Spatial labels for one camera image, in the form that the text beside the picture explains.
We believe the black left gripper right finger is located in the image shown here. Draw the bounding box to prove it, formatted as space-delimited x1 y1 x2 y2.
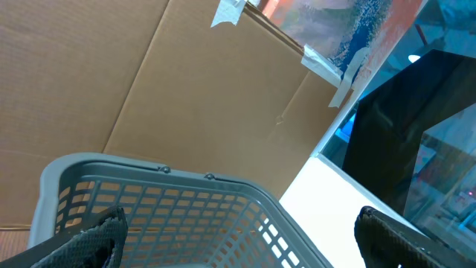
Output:
354 206 475 268

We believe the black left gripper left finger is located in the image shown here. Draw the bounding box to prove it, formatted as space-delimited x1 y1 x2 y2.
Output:
1 206 128 268

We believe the grey plastic mesh basket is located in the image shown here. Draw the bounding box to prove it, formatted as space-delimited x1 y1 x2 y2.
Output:
28 153 329 268

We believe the brown cardboard sheet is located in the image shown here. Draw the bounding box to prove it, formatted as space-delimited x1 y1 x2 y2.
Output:
1 0 338 225

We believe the white tape strip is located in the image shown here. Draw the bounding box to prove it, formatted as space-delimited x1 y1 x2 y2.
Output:
301 44 370 108

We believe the colourful painted poster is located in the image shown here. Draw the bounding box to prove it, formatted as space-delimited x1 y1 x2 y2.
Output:
251 0 427 86

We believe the grey tape strip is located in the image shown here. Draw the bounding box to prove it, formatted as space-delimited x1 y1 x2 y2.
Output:
211 0 247 28

